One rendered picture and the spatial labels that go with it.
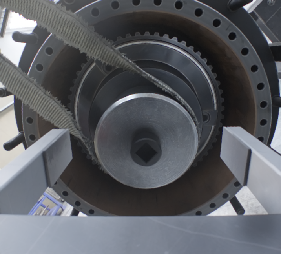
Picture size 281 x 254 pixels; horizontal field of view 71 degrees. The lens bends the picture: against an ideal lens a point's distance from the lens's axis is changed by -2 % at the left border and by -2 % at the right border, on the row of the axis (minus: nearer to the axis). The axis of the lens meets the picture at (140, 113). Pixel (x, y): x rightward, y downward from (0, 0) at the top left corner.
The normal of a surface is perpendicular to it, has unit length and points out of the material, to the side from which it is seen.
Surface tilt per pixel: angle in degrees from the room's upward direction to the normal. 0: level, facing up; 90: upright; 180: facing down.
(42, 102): 94
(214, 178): 3
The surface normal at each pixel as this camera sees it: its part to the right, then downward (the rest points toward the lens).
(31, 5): -0.15, 0.66
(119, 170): -0.02, 0.26
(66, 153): 1.00, -0.01
